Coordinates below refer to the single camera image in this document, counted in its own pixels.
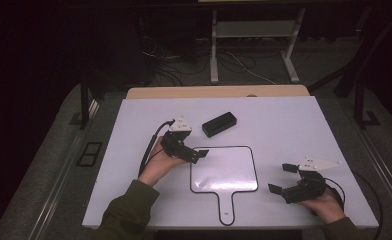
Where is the bundle of black floor cables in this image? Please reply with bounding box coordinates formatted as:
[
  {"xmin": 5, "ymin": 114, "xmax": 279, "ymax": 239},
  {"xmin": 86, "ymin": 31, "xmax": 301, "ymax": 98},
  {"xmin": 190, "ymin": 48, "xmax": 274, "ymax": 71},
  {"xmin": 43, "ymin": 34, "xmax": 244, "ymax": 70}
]
[{"xmin": 138, "ymin": 16, "xmax": 255, "ymax": 87}]

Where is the small whiteboard with handle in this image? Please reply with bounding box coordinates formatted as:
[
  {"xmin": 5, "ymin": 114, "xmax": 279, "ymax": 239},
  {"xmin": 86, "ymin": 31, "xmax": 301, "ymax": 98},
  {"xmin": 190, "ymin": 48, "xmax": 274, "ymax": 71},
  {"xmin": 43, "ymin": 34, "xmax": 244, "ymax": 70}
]
[{"xmin": 189, "ymin": 145, "xmax": 259, "ymax": 227}]

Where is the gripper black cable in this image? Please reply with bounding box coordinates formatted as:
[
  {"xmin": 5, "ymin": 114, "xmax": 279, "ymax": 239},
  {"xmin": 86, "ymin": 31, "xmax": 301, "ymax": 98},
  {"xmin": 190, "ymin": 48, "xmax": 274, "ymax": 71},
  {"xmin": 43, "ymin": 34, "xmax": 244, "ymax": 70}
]
[
  {"xmin": 137, "ymin": 119, "xmax": 176, "ymax": 178},
  {"xmin": 323, "ymin": 171, "xmax": 384, "ymax": 240}
]

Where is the person's right hand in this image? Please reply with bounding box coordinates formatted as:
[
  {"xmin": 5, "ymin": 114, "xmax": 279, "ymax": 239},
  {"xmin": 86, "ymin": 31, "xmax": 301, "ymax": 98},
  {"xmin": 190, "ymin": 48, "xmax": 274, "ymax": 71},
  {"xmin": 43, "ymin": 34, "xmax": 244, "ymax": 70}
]
[{"xmin": 296, "ymin": 179, "xmax": 347, "ymax": 225}]

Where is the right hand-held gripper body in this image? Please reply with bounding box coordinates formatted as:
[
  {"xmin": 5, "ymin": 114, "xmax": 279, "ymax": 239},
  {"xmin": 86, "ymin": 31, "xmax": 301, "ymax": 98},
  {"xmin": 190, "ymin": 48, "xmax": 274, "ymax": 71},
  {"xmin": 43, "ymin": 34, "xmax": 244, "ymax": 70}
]
[{"xmin": 281, "ymin": 156, "xmax": 342, "ymax": 205}]

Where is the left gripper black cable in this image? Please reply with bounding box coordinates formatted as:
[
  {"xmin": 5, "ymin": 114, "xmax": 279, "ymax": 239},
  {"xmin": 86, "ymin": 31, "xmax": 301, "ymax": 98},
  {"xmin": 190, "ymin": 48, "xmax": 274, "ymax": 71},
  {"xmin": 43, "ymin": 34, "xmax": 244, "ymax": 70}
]
[{"xmin": 137, "ymin": 119, "xmax": 176, "ymax": 178}]

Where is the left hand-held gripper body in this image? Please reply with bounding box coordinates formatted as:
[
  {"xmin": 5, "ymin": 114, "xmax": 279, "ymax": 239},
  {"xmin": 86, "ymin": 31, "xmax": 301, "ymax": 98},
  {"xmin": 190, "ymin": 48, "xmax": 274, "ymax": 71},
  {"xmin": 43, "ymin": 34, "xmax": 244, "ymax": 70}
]
[{"xmin": 159, "ymin": 116, "xmax": 200, "ymax": 165}]

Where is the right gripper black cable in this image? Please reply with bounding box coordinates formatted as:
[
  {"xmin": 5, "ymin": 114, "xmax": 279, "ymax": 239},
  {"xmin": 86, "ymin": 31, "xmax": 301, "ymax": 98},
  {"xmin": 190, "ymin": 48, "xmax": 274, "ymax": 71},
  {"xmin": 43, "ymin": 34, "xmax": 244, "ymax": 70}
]
[{"xmin": 323, "ymin": 171, "xmax": 384, "ymax": 240}]

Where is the white floor cable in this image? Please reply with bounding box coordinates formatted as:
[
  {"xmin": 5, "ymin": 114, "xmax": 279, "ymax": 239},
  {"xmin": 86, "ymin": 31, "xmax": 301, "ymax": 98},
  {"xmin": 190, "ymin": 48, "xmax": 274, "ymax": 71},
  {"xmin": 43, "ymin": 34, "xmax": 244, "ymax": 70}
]
[{"xmin": 223, "ymin": 49, "xmax": 278, "ymax": 86}]

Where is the person's left hand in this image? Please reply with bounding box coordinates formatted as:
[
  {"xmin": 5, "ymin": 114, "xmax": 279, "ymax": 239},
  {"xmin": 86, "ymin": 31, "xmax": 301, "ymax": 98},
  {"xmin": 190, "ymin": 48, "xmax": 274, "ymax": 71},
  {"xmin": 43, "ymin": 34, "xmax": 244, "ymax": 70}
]
[{"xmin": 137, "ymin": 135, "xmax": 189, "ymax": 188}]

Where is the light wooden table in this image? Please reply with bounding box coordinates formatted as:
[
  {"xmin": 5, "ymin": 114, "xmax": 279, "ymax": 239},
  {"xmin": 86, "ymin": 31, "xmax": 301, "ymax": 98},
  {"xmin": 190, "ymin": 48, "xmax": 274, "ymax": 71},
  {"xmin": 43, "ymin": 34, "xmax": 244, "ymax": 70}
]
[{"xmin": 126, "ymin": 84, "xmax": 310, "ymax": 100}]

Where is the black board eraser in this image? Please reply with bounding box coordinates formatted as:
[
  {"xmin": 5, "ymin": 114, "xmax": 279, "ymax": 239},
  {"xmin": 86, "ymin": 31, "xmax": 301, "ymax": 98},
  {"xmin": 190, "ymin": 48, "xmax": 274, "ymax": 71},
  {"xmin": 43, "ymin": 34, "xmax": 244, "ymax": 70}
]
[{"xmin": 201, "ymin": 111, "xmax": 238, "ymax": 139}]

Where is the white metal stand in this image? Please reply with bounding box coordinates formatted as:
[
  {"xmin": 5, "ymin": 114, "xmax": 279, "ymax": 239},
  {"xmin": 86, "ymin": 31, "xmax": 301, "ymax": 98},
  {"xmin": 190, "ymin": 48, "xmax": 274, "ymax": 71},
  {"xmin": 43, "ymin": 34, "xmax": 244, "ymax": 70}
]
[{"xmin": 209, "ymin": 7, "xmax": 307, "ymax": 85}]

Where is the black metal stand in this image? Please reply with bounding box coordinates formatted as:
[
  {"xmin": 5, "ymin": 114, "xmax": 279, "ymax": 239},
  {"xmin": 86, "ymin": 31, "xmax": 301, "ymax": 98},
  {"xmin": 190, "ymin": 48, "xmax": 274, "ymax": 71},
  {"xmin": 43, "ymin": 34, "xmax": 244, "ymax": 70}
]
[
  {"xmin": 333, "ymin": 6, "xmax": 392, "ymax": 130},
  {"xmin": 68, "ymin": 74, "xmax": 107, "ymax": 131}
]

